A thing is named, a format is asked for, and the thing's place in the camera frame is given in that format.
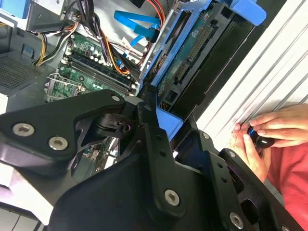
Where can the hard disk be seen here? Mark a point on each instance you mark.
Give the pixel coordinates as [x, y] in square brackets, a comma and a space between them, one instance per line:
[192, 55]

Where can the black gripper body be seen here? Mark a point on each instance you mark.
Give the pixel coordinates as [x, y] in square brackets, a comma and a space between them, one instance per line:
[108, 204]

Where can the person's right hand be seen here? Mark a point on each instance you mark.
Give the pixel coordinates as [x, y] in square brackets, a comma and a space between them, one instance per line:
[288, 122]

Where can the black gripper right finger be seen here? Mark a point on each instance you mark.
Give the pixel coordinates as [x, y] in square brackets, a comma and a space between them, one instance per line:
[226, 183]

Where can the person's left hand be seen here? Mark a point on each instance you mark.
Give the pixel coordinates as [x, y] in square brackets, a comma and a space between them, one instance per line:
[250, 154]

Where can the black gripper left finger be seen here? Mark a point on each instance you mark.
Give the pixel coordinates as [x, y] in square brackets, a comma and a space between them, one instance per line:
[48, 120]

